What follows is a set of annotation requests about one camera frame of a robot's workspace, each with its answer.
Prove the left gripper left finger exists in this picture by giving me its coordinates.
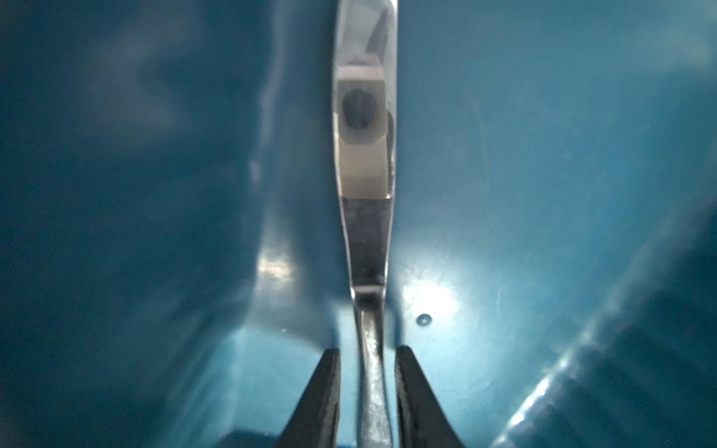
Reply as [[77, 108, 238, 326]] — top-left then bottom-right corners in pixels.
[[274, 348, 341, 448]]

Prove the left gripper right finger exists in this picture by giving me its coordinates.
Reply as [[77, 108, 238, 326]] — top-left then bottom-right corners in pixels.
[[395, 345, 464, 448]]

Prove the teal plastic tray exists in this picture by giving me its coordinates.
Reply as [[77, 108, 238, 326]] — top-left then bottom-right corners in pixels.
[[1, 1, 716, 447]]

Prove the silver knife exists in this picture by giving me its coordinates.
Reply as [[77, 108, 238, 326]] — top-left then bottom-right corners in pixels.
[[332, 1, 399, 447]]

